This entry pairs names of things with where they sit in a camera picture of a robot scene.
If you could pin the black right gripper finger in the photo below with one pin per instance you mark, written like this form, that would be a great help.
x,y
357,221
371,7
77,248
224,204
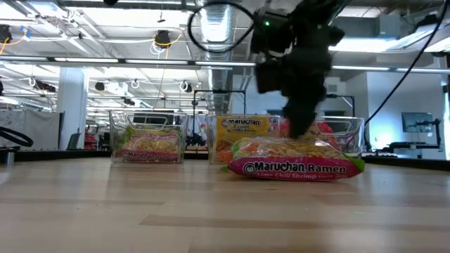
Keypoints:
x,y
290,117
307,119

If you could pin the yellow Maruchan chicken ramen packet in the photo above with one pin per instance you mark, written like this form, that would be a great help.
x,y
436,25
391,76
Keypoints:
x,y
242,128

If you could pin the lime chili shrimp ramen packet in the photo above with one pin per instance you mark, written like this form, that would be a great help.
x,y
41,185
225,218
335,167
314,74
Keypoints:
x,y
151,154
295,168

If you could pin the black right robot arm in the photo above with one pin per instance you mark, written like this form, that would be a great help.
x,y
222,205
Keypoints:
x,y
309,21

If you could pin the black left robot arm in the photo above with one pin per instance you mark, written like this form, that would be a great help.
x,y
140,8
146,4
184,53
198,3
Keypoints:
x,y
110,2

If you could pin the clear plastic bin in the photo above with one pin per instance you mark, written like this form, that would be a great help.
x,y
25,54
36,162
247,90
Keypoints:
x,y
351,137
211,147
183,123

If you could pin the long ceiling light strip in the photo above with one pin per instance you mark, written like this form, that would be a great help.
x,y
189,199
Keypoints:
x,y
158,62

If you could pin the black ceiling fixture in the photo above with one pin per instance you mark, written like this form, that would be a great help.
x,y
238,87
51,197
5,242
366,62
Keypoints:
x,y
5,33
162,38

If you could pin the white building pillar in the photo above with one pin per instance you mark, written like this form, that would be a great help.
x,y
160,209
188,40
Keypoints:
x,y
72,105

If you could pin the grey partition panel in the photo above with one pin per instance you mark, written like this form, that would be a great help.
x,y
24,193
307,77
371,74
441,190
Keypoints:
x,y
35,126

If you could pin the black background rig frame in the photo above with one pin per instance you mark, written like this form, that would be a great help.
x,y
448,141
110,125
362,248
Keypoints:
x,y
346,96

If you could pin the silver ventilation duct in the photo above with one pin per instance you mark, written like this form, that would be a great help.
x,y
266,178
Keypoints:
x,y
218,77

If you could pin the dark wall monitor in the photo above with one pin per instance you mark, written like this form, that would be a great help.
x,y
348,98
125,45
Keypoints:
x,y
416,122

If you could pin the short silver post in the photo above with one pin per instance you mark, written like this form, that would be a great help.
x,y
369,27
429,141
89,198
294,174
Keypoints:
x,y
9,160

